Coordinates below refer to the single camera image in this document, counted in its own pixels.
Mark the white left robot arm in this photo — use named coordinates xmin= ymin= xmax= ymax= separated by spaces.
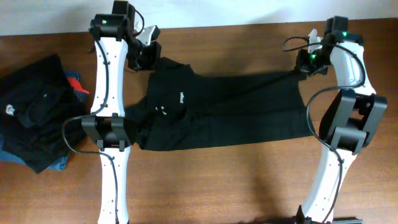
xmin=81 ymin=1 xmax=161 ymax=223

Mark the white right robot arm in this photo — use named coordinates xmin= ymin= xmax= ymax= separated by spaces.
xmin=292 ymin=16 xmax=387 ymax=223

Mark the red garment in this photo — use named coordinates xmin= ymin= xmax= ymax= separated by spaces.
xmin=67 ymin=77 xmax=90 ymax=95

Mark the black polo shirt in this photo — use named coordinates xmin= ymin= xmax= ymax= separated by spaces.
xmin=126 ymin=58 xmax=310 ymax=151

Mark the black garment with logo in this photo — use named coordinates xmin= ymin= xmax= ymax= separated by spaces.
xmin=1 ymin=54 xmax=86 ymax=174

